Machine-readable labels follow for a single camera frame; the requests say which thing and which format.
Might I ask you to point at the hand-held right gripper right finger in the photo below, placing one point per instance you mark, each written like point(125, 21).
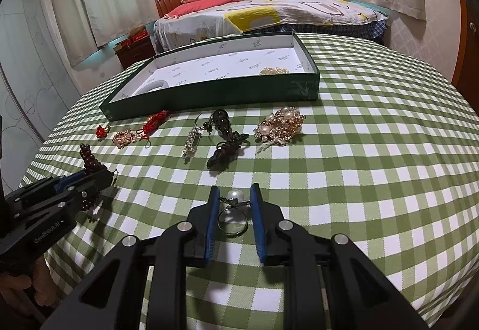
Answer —
point(258, 225)

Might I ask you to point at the silver hair clip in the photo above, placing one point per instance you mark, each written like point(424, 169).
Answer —
point(191, 143)

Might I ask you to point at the wooden nightstand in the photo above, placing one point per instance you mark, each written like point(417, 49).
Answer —
point(134, 53)

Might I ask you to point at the green cardboard box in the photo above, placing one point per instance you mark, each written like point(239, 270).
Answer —
point(224, 94)

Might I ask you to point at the gold pearl brooch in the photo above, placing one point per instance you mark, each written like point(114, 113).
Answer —
point(280, 124)

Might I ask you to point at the red bead ornament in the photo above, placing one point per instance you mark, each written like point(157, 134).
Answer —
point(100, 131)

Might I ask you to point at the bed with patterned quilt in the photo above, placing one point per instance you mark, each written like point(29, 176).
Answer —
point(280, 12)

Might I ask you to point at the blue plaid bed sheet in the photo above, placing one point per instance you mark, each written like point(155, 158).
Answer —
point(355, 29)

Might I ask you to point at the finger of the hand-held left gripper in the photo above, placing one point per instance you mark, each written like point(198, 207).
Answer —
point(69, 180)
point(91, 186)

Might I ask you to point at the wooden door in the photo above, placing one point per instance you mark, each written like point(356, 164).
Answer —
point(467, 45)

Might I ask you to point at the gold rose brooch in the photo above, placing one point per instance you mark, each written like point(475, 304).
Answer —
point(123, 138)

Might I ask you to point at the frosted glass sliding door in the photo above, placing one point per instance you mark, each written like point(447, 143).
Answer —
point(30, 64)

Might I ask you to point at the red knot tassel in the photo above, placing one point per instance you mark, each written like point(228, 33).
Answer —
point(155, 120)

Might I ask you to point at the red box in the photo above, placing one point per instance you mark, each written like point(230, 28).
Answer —
point(137, 34)

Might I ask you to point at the pink pillow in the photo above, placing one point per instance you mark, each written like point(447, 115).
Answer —
point(202, 4)

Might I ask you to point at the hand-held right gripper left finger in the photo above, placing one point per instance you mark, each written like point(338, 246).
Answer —
point(211, 225)

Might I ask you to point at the green checkered tablecloth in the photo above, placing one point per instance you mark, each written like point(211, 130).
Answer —
point(336, 165)

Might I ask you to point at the white bangle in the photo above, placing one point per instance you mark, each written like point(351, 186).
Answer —
point(149, 84)

